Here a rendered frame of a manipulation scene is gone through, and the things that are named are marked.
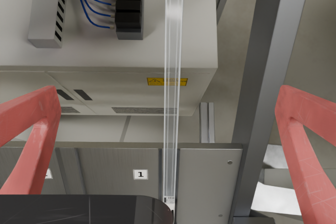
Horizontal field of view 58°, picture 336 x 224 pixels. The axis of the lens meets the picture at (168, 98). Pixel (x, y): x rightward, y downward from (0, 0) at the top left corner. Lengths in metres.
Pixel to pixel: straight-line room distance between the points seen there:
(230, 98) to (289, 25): 1.00
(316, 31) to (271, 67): 1.20
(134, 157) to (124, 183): 0.04
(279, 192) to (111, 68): 0.85
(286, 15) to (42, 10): 0.48
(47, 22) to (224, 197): 0.44
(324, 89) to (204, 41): 0.85
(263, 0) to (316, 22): 1.20
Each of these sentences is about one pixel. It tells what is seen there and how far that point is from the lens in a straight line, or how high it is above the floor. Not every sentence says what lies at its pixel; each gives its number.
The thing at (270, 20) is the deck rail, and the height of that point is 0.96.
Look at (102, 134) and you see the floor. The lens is 1.22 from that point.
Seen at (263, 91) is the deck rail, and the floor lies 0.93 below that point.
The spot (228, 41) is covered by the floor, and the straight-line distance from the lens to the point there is 1.33.
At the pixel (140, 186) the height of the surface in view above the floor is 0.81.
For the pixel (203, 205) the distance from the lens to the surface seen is 0.40.
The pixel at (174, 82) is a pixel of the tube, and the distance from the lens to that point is 0.27.
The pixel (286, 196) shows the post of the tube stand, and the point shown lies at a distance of 1.27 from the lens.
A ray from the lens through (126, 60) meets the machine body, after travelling 0.61.
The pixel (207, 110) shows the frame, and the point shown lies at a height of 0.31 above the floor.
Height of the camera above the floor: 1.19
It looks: 77 degrees down
